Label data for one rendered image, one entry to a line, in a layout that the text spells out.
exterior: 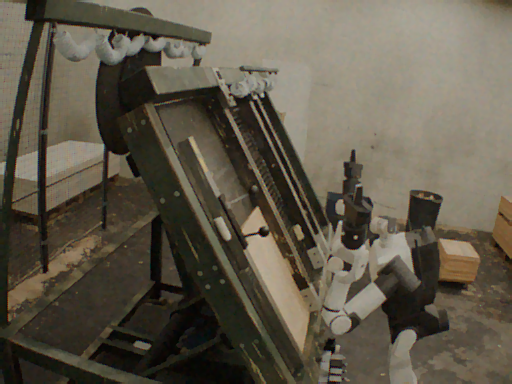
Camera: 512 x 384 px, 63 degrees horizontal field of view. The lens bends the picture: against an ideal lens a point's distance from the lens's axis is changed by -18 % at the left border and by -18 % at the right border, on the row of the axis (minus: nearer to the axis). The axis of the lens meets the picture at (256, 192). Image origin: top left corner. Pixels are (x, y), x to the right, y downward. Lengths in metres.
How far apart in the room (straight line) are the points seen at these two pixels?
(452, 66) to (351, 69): 1.62
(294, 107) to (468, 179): 3.18
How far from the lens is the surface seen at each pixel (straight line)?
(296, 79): 5.73
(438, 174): 7.43
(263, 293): 1.75
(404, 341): 2.10
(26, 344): 2.10
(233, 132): 2.12
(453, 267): 5.16
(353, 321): 1.75
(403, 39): 7.22
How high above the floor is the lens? 1.97
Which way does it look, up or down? 15 degrees down
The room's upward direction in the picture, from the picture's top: 7 degrees clockwise
